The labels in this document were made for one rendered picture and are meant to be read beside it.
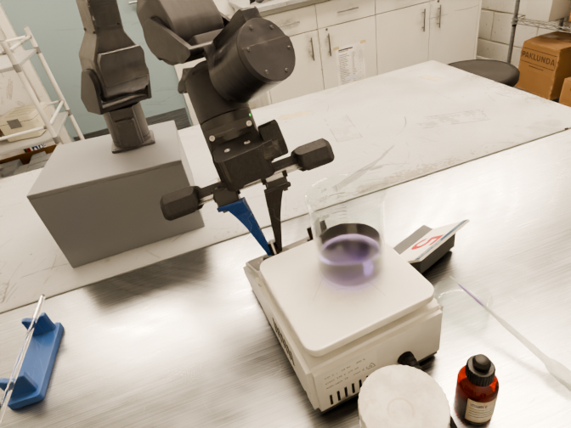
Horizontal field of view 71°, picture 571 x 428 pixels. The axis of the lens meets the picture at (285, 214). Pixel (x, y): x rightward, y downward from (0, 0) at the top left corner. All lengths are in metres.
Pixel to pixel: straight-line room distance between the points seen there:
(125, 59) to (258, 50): 0.28
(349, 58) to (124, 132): 2.44
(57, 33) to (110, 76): 2.67
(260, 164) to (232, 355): 0.20
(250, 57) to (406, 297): 0.24
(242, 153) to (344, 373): 0.20
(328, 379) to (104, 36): 0.49
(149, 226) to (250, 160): 0.29
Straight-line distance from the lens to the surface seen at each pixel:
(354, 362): 0.34
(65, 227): 0.62
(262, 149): 0.36
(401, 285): 0.35
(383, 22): 3.04
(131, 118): 0.64
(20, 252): 0.77
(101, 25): 0.61
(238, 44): 0.36
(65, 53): 3.28
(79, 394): 0.49
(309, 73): 2.87
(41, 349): 0.55
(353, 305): 0.34
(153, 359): 0.47
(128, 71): 0.61
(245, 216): 0.43
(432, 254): 0.48
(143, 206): 0.60
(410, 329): 0.36
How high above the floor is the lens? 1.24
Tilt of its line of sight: 35 degrees down
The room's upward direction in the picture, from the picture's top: 12 degrees counter-clockwise
